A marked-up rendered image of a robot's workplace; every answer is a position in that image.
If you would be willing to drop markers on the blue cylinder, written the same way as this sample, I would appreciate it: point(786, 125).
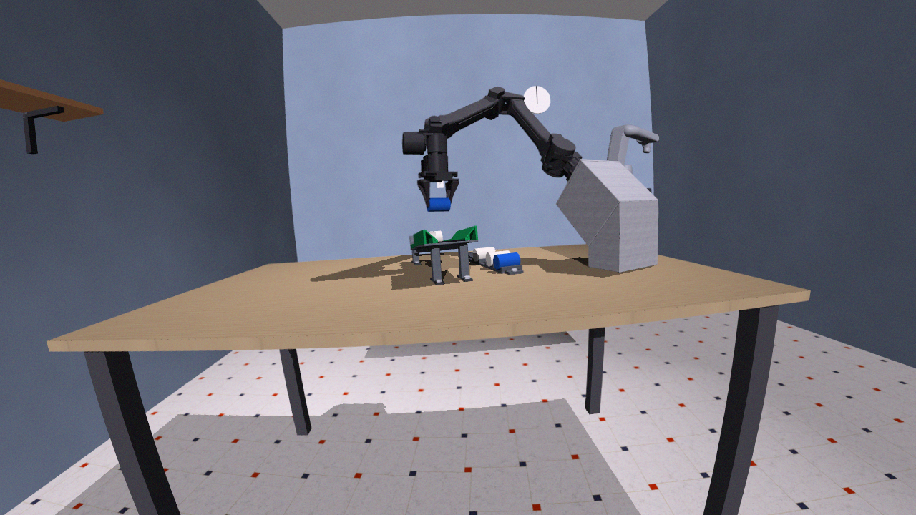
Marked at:
point(439, 204)
point(508, 259)

